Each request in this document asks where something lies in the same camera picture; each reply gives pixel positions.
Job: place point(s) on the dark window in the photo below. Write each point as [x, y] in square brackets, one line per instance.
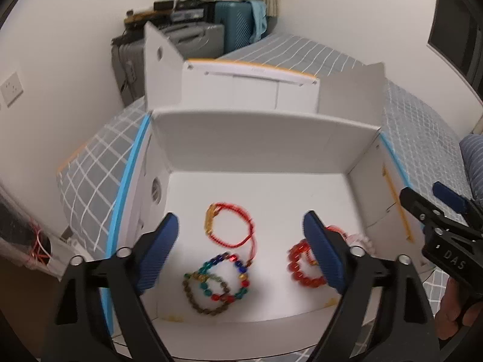
[452, 45]

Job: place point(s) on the grey suitcase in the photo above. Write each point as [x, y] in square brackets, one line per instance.
[196, 39]

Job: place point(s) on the teal suitcase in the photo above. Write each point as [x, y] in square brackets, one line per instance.
[234, 26]

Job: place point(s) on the teal cloth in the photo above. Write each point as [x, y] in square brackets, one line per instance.
[258, 19]

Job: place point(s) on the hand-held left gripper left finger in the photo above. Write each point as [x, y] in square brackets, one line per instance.
[158, 252]

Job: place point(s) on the beige tied curtain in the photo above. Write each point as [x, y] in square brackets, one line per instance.
[271, 0]

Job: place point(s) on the person's right hand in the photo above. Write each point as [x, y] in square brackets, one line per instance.
[451, 316]

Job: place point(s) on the blue and yellow cardboard box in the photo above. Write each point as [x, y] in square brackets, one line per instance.
[264, 147]

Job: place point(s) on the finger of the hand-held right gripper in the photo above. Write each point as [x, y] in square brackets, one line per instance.
[451, 196]
[419, 205]

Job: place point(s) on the white wall socket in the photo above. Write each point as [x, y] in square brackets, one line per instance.
[11, 88]

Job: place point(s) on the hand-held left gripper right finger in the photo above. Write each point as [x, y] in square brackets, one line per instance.
[324, 252]

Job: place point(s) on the blue striped pillow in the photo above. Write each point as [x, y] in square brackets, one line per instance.
[473, 166]

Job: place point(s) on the stack of dark boxes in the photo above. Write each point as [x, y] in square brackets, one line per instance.
[166, 9]

